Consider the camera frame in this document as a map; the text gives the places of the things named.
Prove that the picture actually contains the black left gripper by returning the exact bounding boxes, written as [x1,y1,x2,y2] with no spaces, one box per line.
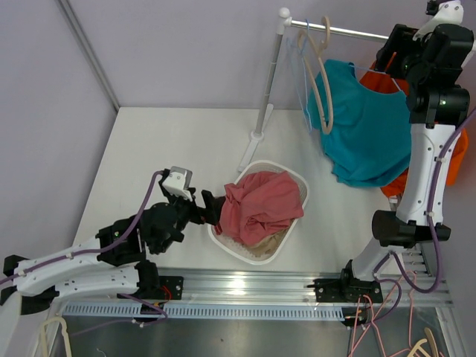
[156,187,225,254]

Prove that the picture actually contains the pink t shirt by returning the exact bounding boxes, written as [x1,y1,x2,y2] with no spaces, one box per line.
[215,171,303,247]

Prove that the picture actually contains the beige t shirt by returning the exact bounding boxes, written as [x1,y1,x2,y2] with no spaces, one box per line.
[246,230,287,257]

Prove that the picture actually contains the teal t shirt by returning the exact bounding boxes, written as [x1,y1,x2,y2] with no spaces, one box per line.
[308,59,411,187]

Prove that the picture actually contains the beige plastic hanger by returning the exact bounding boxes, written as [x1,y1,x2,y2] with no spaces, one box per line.
[297,16,334,135]

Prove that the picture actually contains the light blue wire hanger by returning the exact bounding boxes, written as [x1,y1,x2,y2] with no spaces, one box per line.
[350,63,408,94]
[286,36,313,133]

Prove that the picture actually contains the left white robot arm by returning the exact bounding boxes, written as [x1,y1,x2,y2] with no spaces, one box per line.
[1,188,225,315]

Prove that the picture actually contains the orange t shirt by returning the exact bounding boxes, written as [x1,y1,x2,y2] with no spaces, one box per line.
[360,60,468,198]

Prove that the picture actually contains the beige hanger bottom left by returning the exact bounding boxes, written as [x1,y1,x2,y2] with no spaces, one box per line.
[39,316,73,357]

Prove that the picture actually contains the beige hanger bottom right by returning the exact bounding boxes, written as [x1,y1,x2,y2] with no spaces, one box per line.
[390,327,444,357]

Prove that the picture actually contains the white perforated plastic basket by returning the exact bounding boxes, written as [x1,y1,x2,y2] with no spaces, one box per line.
[208,160,309,266]

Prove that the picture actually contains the white clothes rack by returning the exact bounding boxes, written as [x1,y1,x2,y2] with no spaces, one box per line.
[237,7,388,173]

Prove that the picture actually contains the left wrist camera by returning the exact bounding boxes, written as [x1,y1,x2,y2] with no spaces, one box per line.
[159,167,194,202]

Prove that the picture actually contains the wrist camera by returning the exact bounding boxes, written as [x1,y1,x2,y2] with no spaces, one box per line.
[159,167,194,202]
[413,1,464,41]

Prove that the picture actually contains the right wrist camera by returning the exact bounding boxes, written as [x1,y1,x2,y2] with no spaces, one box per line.
[413,1,464,41]

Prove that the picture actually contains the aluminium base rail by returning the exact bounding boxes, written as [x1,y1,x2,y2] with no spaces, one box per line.
[158,267,454,307]

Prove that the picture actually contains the white slotted cable duct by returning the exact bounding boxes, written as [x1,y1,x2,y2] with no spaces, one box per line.
[62,302,344,321]

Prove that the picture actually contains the pink wire hangers on floor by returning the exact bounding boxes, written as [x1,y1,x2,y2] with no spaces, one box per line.
[347,270,417,356]

